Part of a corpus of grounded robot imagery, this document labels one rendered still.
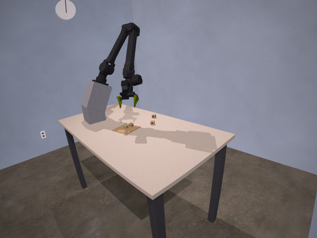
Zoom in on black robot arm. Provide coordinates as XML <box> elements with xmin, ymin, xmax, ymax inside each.
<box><xmin>92</xmin><ymin>22</ymin><xmax>142</xmax><ymax>92</ymax></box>

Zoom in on tan flat mat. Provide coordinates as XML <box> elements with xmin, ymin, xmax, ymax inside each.
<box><xmin>112</xmin><ymin>125</ymin><xmax>141</xmax><ymax>135</ymax></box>

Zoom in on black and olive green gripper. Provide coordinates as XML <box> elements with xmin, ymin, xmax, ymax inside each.
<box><xmin>117</xmin><ymin>92</ymin><xmax>139</xmax><ymax>108</ymax></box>

